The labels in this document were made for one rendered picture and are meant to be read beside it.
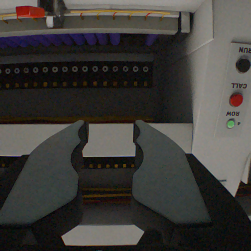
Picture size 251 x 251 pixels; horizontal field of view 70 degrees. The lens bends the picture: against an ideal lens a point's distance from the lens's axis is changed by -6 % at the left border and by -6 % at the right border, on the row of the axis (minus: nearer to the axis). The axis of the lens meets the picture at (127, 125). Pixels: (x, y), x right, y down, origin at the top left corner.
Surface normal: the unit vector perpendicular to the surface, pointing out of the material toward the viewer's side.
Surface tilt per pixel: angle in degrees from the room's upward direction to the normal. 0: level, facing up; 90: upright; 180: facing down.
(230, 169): 90
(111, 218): 165
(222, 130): 90
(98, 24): 105
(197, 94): 90
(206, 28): 90
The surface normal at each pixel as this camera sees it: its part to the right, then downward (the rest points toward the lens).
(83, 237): 0.04, 0.14
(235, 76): 0.04, 0.40
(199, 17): -1.00, 0.00
